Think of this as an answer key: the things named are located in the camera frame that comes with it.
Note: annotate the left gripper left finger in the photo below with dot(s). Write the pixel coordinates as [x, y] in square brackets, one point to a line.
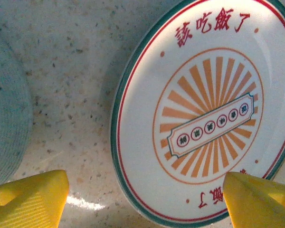
[31, 204]

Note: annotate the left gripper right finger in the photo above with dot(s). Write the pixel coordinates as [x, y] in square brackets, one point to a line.
[259, 206]

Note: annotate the white plate orange sunburst print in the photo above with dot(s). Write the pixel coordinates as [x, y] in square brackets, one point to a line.
[204, 95]

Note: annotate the round white ribbed disc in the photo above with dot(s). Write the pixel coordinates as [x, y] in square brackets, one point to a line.
[7, 118]

